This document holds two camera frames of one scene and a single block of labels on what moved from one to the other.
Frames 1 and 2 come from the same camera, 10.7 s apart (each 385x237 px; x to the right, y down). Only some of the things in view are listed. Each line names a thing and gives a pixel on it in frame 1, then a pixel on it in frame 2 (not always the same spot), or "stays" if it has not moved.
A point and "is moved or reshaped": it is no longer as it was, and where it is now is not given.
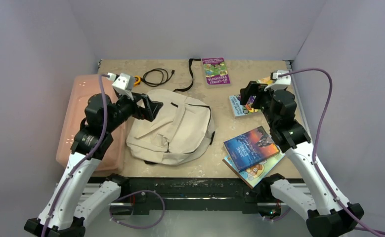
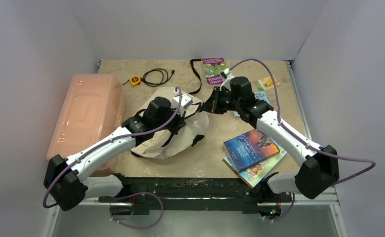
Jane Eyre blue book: x=251 y=147 stays
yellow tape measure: x=137 y=81 stays
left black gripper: x=149 y=109 to x=179 y=122
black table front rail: x=149 y=195 stays
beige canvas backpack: x=183 y=129 is moved or reshaped
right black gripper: x=253 y=91 to x=214 y=102
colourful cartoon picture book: x=252 y=175 stays
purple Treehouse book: x=216 y=72 stays
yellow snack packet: x=266 y=80 stays
